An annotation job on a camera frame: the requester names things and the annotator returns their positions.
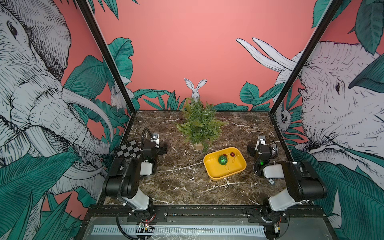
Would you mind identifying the right black frame post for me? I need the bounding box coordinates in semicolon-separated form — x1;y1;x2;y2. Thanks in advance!
269;0;343;116

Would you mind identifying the black frame post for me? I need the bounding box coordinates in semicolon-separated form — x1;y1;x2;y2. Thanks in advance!
269;0;343;116
76;0;136;114

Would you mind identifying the black white checkerboard card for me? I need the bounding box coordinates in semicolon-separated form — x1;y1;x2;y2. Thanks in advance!
114;140;142;159

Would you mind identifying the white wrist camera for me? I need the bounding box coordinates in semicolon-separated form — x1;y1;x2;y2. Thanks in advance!
257;136;266;146
151;133;160;145

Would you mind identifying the black front frame rail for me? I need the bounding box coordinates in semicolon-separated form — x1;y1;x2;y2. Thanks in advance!
86;204;325;217

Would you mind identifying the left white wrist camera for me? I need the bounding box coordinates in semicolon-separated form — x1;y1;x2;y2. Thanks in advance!
151;133;160;145

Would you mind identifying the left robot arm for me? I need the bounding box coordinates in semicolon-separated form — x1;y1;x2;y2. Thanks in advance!
102;140;168;223

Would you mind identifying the small green christmas tree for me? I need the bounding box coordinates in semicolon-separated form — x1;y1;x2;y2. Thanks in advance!
176;98;226;152

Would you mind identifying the left black frame post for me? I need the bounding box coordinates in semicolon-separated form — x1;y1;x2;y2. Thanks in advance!
76;0;136;114

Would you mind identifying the white slotted cable duct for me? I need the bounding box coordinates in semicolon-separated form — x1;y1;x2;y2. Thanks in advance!
91;225;266;237

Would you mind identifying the green glitter ball ornament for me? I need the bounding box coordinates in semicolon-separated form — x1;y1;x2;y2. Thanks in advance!
218;155;228;165

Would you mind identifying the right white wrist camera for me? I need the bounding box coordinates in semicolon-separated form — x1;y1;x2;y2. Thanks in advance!
257;136;266;146

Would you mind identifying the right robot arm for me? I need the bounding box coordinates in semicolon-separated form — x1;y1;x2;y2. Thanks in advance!
247;139;328;223

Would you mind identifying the yellow plastic tray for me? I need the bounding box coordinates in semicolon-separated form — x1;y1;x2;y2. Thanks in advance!
203;147;247;181

